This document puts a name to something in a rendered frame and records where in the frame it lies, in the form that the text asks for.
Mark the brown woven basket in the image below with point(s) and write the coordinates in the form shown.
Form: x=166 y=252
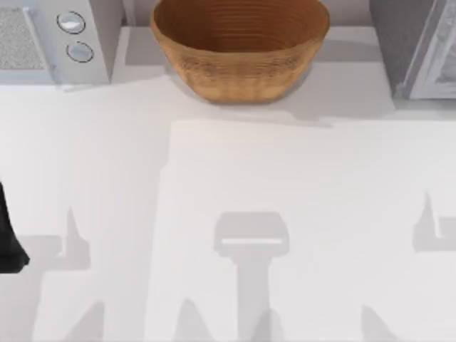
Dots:
x=238 y=67

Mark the round microwave knob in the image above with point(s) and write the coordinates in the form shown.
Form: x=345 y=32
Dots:
x=80 y=51
x=71 y=22

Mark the pale microwave oven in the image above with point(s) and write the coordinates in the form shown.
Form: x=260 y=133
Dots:
x=53 y=42

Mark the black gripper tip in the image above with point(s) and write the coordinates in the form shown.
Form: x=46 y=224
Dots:
x=9 y=246

